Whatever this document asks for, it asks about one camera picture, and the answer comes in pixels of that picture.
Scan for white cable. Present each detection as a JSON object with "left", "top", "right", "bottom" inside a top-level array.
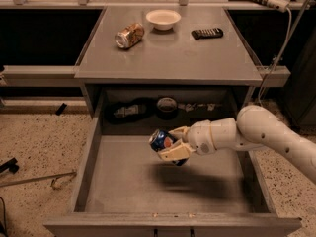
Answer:
[{"left": 256, "top": 0, "right": 316, "bottom": 108}]

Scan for black strap with buckle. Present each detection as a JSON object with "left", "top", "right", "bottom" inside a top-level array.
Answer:
[{"left": 104, "top": 97, "right": 156, "bottom": 125}]

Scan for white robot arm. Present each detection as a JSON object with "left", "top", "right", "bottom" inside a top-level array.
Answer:
[{"left": 158, "top": 105, "right": 316, "bottom": 184}]

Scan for black bracket on floor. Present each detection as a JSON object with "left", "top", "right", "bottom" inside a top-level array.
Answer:
[{"left": 0, "top": 158, "right": 19, "bottom": 174}]

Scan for black tape roll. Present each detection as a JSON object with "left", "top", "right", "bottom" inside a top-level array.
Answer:
[{"left": 156, "top": 97, "right": 178, "bottom": 120}]

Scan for brown patterned soda can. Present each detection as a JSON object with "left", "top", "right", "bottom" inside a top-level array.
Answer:
[{"left": 115, "top": 23, "right": 145, "bottom": 49}]

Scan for metal rod on floor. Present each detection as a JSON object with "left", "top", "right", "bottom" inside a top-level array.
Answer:
[{"left": 0, "top": 171, "right": 77, "bottom": 188}]

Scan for grey open top drawer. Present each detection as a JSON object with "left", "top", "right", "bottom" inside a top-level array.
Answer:
[{"left": 45, "top": 88, "right": 301, "bottom": 237}]

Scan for blue pepsi can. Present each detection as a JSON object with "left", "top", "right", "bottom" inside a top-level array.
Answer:
[{"left": 148, "top": 129, "right": 188, "bottom": 166}]

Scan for small black floor block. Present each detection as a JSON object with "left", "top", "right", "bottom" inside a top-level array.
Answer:
[{"left": 55, "top": 103, "right": 67, "bottom": 116}]

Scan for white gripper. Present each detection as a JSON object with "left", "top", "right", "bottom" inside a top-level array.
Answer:
[{"left": 158, "top": 120, "right": 216, "bottom": 162}]

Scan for black remote control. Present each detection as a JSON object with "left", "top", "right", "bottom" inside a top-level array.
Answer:
[{"left": 191, "top": 28, "right": 223, "bottom": 40}]

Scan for grey cabinet counter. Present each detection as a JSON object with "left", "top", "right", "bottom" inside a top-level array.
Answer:
[{"left": 75, "top": 4, "right": 262, "bottom": 114}]

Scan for crumpled paper scraps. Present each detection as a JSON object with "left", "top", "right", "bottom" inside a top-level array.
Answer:
[{"left": 178, "top": 103, "right": 221, "bottom": 112}]

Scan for white ceramic bowl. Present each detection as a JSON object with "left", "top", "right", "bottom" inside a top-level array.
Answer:
[{"left": 146, "top": 9, "right": 181, "bottom": 31}]

